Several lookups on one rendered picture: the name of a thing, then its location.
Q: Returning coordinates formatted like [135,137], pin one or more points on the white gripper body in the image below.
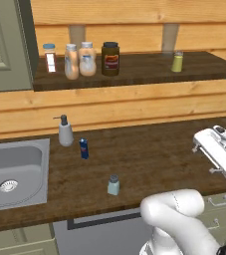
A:
[217,154]

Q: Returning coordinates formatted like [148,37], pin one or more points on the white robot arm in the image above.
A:
[177,219]

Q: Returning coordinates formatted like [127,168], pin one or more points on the yellow-green shaker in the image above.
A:
[177,63]

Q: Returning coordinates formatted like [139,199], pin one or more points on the pale blue shaker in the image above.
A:
[113,186]

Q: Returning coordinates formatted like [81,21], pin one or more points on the dark wood cabinet shelf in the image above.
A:
[144,71]

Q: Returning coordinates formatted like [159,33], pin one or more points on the blue condiment bottle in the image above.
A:
[84,149]

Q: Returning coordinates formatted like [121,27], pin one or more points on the peach condiment bottle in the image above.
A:
[71,63]
[87,61]

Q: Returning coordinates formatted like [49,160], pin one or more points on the blue-capped spice bottle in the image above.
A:
[50,58]

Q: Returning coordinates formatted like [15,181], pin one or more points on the grey-green cabinet door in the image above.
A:
[5,43]

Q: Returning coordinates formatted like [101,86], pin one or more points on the dark brown sauce jar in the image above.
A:
[110,59]

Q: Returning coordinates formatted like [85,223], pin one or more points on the grey dishwasher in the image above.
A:
[104,239]

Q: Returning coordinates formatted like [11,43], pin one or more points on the grey soap dispenser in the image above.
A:
[65,134]

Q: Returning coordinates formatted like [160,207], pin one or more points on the grey steel sink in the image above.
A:
[15,172]

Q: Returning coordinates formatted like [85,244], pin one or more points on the grey-green base cupboard door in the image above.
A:
[18,240]

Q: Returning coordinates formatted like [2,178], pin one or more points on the grey shelf bracket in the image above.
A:
[170,38]
[77,36]

